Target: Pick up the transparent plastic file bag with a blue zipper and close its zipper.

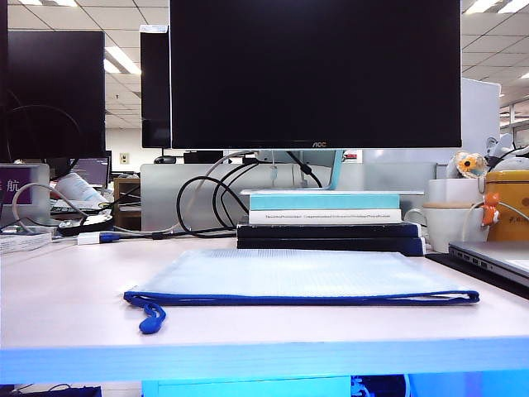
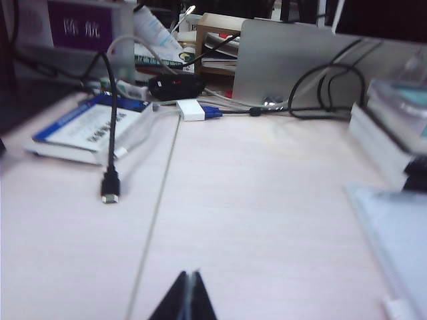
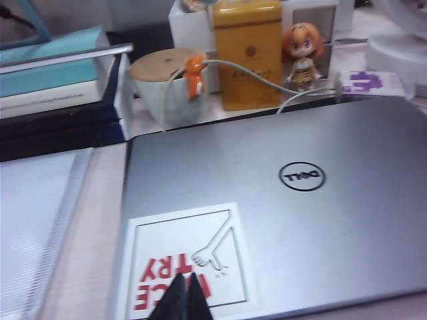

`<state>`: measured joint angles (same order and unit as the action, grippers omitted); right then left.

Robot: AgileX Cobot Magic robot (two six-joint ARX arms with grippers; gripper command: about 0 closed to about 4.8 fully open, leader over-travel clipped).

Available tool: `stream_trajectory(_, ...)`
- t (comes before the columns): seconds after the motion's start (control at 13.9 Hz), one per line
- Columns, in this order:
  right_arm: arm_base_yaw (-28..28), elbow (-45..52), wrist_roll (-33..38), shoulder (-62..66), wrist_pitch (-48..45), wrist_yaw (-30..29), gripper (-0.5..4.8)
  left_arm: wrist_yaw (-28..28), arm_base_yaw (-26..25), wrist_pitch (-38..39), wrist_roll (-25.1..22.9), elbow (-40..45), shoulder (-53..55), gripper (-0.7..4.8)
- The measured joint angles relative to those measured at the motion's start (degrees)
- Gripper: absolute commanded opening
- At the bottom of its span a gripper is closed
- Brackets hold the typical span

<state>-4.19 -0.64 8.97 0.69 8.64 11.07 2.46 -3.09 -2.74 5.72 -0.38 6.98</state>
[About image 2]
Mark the small white green box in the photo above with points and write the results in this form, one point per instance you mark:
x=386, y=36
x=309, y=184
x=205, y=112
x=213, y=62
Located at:
x=128, y=89

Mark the small bottle green label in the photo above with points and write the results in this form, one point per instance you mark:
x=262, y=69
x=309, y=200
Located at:
x=188, y=53

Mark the green printed box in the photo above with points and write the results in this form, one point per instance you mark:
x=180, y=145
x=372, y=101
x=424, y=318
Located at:
x=156, y=60

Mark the purple and white box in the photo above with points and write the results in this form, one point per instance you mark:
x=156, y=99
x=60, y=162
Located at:
x=80, y=26

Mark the wooden desk organizer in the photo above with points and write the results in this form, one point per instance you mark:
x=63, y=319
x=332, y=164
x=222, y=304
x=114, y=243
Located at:
x=207, y=43

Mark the teal spine book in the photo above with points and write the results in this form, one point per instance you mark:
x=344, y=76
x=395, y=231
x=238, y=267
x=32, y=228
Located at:
x=410, y=91

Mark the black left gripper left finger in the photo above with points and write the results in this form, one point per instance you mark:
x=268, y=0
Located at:
x=177, y=300

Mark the transparent file bag blue zipper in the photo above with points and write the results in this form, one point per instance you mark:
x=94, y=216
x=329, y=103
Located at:
x=400, y=240

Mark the stacked papers in box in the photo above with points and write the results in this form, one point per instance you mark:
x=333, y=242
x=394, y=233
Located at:
x=220, y=53

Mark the white cosmetic tube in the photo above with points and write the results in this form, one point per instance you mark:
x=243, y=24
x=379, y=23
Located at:
x=156, y=30

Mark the blue and white book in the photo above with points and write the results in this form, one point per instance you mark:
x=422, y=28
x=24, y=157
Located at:
x=76, y=126

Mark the large black monitor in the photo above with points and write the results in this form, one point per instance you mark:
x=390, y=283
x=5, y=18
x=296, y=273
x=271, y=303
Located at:
x=383, y=16

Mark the black device with red mark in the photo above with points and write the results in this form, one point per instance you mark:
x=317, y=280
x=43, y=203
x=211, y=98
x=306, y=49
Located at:
x=177, y=87

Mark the white spine book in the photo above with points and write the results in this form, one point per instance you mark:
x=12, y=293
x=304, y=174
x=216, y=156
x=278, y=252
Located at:
x=400, y=126

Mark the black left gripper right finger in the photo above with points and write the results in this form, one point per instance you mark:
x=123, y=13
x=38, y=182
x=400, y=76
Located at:
x=201, y=300

